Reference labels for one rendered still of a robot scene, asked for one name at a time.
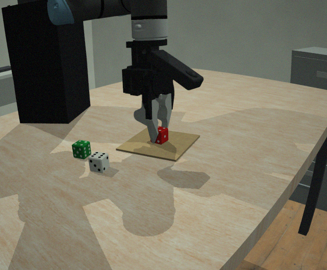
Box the white die with black pips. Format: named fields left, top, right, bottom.
left=88, top=151, right=110, bottom=173

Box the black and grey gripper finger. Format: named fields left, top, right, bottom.
left=155, top=82, right=175, bottom=128
left=134, top=81, right=159, bottom=144

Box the green die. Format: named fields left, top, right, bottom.
left=72, top=140, right=91, bottom=159

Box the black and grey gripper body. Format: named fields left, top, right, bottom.
left=122, top=39, right=172, bottom=98

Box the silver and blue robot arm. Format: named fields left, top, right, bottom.
left=47, top=0, right=204, bottom=90

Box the tan flat mat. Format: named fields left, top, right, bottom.
left=116, top=128, right=200, bottom=162

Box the red die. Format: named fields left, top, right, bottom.
left=155, top=126, right=168, bottom=145

